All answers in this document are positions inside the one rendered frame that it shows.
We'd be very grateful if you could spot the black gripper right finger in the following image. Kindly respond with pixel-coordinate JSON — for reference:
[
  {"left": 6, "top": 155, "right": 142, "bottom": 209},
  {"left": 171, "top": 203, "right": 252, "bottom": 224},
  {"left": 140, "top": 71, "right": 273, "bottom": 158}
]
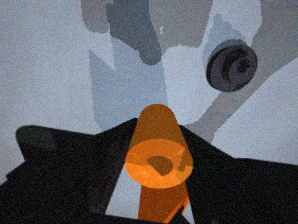
[{"left": 179, "top": 125, "right": 298, "bottom": 224}]

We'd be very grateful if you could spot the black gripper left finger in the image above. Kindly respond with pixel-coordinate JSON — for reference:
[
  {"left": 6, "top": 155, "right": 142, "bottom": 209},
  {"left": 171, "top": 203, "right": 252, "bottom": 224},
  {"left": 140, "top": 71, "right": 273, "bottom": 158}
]
[{"left": 15, "top": 118, "right": 138, "bottom": 214}]

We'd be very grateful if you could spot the orange knob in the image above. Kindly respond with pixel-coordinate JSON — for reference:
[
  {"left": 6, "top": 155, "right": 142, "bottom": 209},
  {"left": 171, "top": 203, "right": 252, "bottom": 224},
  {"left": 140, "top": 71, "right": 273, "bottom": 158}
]
[{"left": 125, "top": 104, "right": 193, "bottom": 188}]

